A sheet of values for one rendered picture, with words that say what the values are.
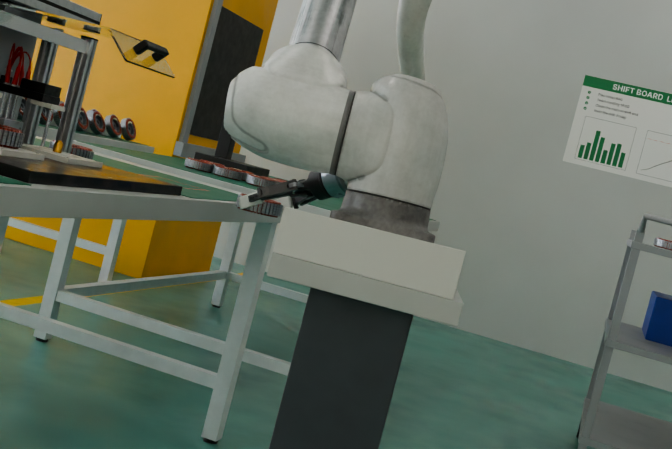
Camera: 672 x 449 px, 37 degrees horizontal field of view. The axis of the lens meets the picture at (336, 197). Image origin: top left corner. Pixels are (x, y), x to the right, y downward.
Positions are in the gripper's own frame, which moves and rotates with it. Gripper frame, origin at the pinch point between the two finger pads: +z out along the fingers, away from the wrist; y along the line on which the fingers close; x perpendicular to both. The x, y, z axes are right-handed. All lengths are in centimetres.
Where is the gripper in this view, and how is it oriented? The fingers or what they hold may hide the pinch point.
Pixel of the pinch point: (260, 203)
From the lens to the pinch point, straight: 247.6
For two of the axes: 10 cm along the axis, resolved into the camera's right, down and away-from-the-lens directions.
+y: 5.4, 1.0, 8.4
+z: -8.3, 2.7, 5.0
